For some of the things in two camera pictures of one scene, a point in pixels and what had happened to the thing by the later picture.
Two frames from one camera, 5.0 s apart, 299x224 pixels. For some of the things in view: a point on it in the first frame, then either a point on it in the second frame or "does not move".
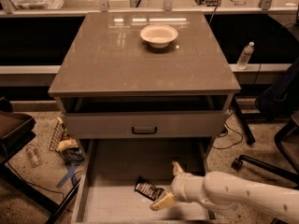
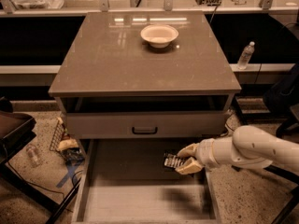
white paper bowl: (159, 35) does not move
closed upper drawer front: (147, 124) does not move
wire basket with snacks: (65, 145) does not move
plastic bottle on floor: (33, 156) does not move
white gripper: (182, 187) -> (206, 153)
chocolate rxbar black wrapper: (149, 190) -> (172, 160)
